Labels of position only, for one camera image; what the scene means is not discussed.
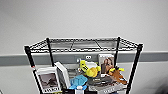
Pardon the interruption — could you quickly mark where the white box with photo print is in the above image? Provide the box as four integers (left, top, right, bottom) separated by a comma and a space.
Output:
34, 66, 63, 94

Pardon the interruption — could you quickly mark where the white box with portrait print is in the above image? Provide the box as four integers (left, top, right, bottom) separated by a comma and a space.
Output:
98, 53, 116, 76

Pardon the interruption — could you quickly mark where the black wire shelf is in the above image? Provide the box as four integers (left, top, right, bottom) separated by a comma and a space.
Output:
23, 35, 144, 94

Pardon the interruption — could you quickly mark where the yellow plush toy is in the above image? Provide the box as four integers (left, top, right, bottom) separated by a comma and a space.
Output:
79, 59, 102, 79

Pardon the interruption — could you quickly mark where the white wall socket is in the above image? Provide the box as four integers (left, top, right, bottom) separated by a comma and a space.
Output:
84, 54, 93, 60

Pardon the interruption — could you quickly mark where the light blue plush toy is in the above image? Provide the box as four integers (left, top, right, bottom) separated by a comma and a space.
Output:
68, 74, 89, 91

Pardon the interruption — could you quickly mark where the grey flat printed box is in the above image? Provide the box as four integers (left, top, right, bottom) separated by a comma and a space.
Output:
87, 76, 128, 94

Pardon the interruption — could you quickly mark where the orange plush toy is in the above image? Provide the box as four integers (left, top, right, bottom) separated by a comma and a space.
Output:
108, 65, 128, 85

